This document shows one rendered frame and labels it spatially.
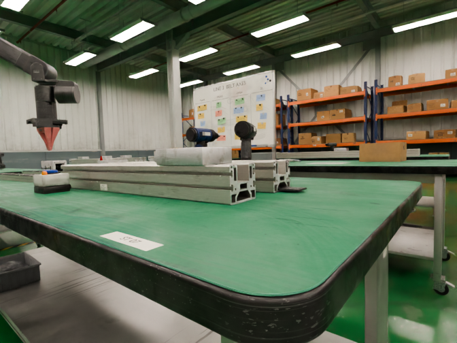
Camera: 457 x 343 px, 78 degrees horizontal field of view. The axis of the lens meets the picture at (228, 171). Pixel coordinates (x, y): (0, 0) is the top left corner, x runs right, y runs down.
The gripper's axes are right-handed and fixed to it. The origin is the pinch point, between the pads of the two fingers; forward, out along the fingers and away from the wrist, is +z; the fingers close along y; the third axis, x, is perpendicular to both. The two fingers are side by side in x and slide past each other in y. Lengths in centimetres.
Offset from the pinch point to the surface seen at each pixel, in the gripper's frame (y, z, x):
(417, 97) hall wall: 1061, -146, -13
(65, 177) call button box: 2.8, 9.8, -3.4
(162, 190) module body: 8.9, 12.9, -45.7
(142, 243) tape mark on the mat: -16, 15, -73
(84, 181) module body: 8.1, 11.6, -5.1
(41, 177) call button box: -4.0, 9.4, -3.0
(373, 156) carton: 216, 12, -53
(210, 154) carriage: 12, 4, -60
